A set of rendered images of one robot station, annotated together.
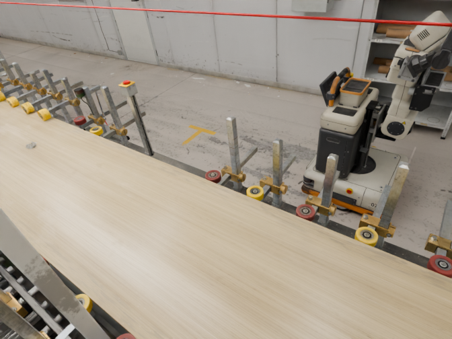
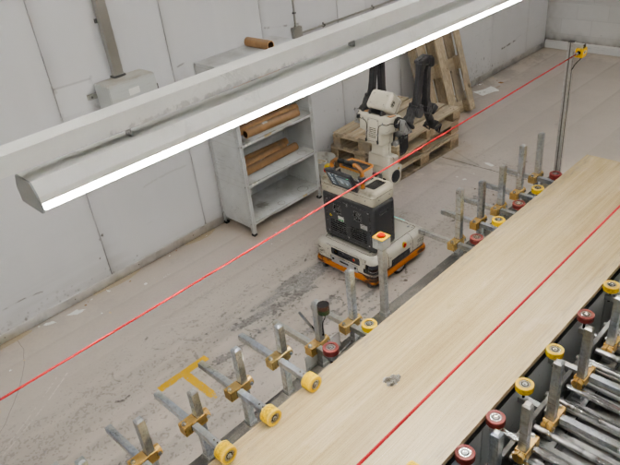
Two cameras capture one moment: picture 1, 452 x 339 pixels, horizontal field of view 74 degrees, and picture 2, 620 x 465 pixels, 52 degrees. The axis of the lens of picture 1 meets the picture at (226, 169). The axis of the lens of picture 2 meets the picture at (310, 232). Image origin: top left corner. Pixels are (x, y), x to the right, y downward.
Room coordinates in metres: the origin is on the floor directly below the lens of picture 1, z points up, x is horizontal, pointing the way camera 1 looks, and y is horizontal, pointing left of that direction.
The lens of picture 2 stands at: (1.73, 3.32, 2.99)
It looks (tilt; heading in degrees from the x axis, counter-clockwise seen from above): 31 degrees down; 278
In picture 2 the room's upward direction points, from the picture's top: 7 degrees counter-clockwise
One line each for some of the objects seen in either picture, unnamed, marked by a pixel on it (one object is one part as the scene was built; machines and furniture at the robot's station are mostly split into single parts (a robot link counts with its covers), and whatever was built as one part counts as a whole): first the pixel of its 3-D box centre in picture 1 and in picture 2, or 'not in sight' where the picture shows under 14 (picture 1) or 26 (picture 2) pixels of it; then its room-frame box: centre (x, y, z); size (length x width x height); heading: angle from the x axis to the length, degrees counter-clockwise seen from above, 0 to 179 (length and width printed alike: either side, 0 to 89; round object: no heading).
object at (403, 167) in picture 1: (389, 210); (520, 176); (0.78, -0.63, 0.93); 0.04 x 0.04 x 0.48; 50
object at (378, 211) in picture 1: (375, 217); (509, 192); (0.85, -0.63, 0.81); 0.43 x 0.03 x 0.04; 140
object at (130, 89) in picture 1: (128, 89); (381, 242); (1.74, 0.51, 1.18); 0.07 x 0.07 x 0.08; 50
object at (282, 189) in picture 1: (273, 185); (478, 221); (1.12, -0.23, 0.83); 0.14 x 0.06 x 0.05; 50
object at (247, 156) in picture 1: (235, 168); (447, 241); (1.33, -0.06, 0.80); 0.43 x 0.03 x 0.04; 140
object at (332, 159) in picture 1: (327, 197); (501, 197); (0.94, -0.44, 0.88); 0.04 x 0.04 x 0.48; 50
